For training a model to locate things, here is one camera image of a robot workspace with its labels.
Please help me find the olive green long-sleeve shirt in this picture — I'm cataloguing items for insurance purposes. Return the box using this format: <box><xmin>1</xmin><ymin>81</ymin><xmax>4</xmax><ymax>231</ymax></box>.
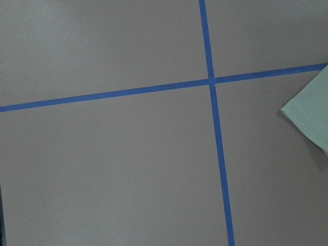
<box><xmin>281</xmin><ymin>67</ymin><xmax>327</xmax><ymax>154</ymax></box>

